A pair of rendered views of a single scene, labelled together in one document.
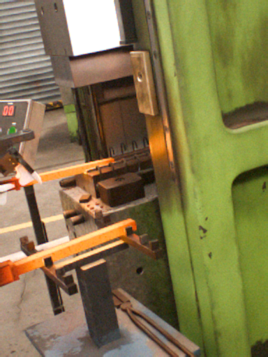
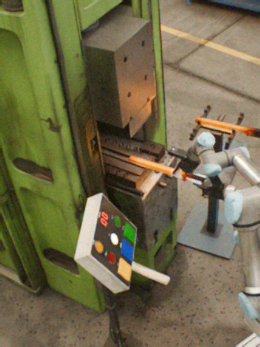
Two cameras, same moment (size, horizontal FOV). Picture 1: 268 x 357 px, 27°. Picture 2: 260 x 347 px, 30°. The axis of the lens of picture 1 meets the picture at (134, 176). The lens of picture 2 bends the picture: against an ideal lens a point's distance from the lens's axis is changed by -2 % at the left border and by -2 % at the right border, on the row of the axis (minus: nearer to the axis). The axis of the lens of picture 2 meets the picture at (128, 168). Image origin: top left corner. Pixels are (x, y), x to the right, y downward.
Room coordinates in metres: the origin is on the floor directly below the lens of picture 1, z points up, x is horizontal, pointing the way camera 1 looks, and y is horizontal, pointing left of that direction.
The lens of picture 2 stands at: (2.84, 1.68, 2.75)
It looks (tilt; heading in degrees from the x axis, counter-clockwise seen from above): 43 degrees down; 238
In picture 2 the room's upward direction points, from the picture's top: 7 degrees counter-clockwise
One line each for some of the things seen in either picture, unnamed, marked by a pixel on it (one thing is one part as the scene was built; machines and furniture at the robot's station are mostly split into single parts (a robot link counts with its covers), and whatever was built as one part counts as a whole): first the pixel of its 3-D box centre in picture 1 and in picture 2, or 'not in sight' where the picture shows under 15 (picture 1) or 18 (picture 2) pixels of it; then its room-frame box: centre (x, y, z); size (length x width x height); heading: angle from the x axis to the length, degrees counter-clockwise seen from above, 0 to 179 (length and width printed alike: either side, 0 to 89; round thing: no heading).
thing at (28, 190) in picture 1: (42, 248); (110, 302); (2.27, 0.45, 0.54); 0.04 x 0.04 x 1.08; 22
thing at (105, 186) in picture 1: (121, 189); (152, 150); (1.64, 0.05, 0.95); 0.12 x 0.08 x 0.06; 112
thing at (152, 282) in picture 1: (161, 237); (120, 187); (1.81, -0.06, 0.69); 0.56 x 0.38 x 0.45; 112
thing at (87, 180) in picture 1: (140, 163); (111, 160); (1.86, -0.03, 0.96); 0.42 x 0.20 x 0.09; 112
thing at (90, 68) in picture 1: (122, 58); (104, 107); (1.86, -0.03, 1.32); 0.42 x 0.20 x 0.10; 112
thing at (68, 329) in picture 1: (106, 340); (216, 159); (1.23, 0.14, 0.70); 0.40 x 0.30 x 0.02; 27
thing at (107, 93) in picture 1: (140, 79); not in sight; (1.85, -0.07, 1.24); 0.30 x 0.07 x 0.06; 112
